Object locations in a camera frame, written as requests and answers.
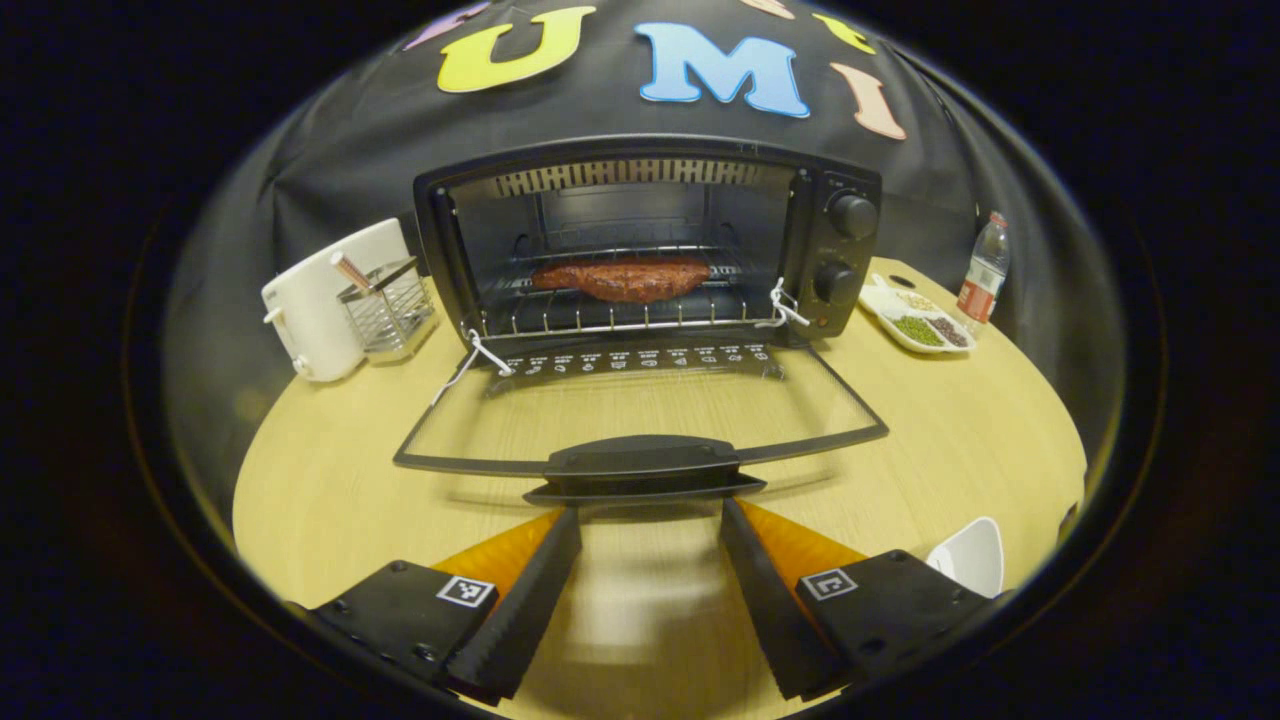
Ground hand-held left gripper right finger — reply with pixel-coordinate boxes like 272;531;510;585
720;497;1001;701

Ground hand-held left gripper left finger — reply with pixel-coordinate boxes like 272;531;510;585
300;505;583;706

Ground black electric oven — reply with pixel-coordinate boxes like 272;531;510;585
393;135;891;506

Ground white dish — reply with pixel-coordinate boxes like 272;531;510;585
925;517;1004;599

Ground white divided plate of beans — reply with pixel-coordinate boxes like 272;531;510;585
858;273;977;355

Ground white toaster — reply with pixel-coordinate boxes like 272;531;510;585
262;218;413;383

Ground clear bottle with red label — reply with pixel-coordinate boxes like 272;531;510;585
957;211;1011;326

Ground white cord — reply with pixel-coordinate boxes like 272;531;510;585
432;328;516;406
757;278;811;331

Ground metal wire utensil holder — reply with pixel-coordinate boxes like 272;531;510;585
337;255;439;361

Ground copper utensil handle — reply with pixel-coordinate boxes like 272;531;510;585
332;252;376;296

